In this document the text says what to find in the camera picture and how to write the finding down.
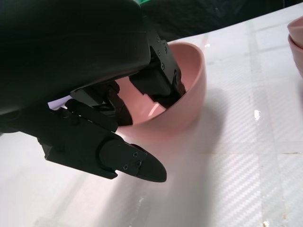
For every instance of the pink plastic bowl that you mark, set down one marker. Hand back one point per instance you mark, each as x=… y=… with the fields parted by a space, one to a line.
x=297 y=28
x=297 y=56
x=191 y=78

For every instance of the black backdrop curtain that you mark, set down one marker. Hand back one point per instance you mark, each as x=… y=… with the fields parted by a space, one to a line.
x=213 y=14

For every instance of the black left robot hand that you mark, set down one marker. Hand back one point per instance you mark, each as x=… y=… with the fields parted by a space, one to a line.
x=71 y=47

